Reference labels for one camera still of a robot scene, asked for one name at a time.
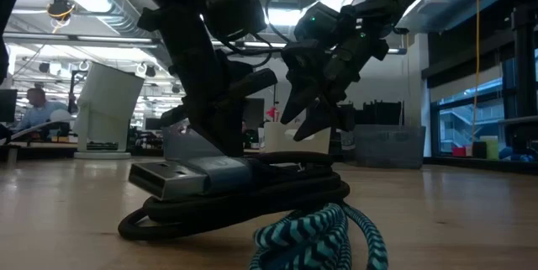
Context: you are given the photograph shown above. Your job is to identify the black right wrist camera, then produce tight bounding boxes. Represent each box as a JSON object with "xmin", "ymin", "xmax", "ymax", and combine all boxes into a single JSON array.
[{"xmin": 293, "ymin": 1, "xmax": 342, "ymax": 44}]

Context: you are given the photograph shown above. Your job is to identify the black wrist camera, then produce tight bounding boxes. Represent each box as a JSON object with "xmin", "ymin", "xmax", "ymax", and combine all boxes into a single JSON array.
[
  {"xmin": 293, "ymin": 1, "xmax": 342, "ymax": 44},
  {"xmin": 203, "ymin": 0, "xmax": 268, "ymax": 42}
]

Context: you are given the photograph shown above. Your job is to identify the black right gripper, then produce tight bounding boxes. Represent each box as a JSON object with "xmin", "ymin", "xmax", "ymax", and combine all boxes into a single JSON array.
[{"xmin": 280, "ymin": 3, "xmax": 390, "ymax": 142}]

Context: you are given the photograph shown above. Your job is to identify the green cup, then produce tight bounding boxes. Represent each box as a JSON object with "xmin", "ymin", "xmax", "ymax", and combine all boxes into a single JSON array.
[{"xmin": 478, "ymin": 135, "xmax": 499, "ymax": 161}]

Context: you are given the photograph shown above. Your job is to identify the black vertical post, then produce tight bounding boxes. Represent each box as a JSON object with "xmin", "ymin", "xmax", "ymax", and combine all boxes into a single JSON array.
[{"xmin": 510, "ymin": 3, "xmax": 538, "ymax": 157}]

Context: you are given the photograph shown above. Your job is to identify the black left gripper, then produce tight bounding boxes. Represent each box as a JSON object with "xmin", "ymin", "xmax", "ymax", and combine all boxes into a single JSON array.
[{"xmin": 136, "ymin": 3, "xmax": 279, "ymax": 157}]

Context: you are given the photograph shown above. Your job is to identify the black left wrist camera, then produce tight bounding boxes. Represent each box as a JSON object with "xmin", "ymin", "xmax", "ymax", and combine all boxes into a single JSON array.
[{"xmin": 203, "ymin": 0, "xmax": 268, "ymax": 42}]

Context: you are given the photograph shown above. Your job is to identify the white plastic bin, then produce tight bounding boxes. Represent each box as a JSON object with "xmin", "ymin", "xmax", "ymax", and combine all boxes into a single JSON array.
[{"xmin": 262, "ymin": 120, "xmax": 332, "ymax": 155}]

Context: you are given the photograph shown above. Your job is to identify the black computer monitor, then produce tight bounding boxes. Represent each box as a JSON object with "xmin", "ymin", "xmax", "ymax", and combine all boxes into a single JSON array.
[{"xmin": 0, "ymin": 88, "xmax": 18, "ymax": 124}]

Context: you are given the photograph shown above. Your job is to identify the person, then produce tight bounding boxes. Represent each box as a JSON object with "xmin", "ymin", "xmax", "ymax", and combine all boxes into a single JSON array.
[{"xmin": 14, "ymin": 87, "xmax": 71, "ymax": 135}]

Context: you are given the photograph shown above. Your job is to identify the black USB cable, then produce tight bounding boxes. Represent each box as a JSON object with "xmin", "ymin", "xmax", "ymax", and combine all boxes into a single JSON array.
[{"xmin": 117, "ymin": 151, "xmax": 352, "ymax": 241}]

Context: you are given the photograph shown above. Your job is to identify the smoky translucent plastic bin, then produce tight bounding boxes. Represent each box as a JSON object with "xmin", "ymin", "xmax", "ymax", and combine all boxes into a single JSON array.
[
  {"xmin": 162, "ymin": 123, "xmax": 224, "ymax": 162},
  {"xmin": 351, "ymin": 124, "xmax": 426, "ymax": 170}
]

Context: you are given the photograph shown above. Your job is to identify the yellow hanging cable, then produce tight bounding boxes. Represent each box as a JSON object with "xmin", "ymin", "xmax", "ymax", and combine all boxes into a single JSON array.
[{"xmin": 472, "ymin": 0, "xmax": 481, "ymax": 140}]

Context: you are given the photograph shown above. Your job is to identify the black stacked crates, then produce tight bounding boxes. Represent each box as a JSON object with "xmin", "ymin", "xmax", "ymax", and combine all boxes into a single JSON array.
[{"xmin": 355, "ymin": 100, "xmax": 404, "ymax": 126}]

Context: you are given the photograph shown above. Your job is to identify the teal pen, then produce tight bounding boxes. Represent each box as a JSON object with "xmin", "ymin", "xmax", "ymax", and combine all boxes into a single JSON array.
[{"xmin": 248, "ymin": 201, "xmax": 390, "ymax": 270}]

